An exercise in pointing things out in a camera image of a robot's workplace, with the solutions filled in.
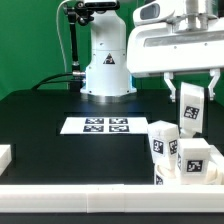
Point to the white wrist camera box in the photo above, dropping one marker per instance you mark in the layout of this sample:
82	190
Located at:
153	12

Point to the white front fence bar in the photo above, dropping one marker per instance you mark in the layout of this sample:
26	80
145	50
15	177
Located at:
110	198

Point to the white marker sheet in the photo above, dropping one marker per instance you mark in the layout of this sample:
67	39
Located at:
104	125

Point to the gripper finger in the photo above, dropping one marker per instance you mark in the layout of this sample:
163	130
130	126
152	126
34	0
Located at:
215	76
168	77

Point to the white left fence bar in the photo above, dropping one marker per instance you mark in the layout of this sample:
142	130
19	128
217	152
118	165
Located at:
5	157

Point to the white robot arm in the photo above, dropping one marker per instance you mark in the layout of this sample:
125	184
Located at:
107	74

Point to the white round stool seat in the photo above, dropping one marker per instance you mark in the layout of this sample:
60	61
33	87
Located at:
165	176

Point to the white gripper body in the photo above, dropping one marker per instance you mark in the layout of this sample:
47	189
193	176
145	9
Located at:
154	49

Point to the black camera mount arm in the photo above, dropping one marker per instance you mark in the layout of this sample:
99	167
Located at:
76	13

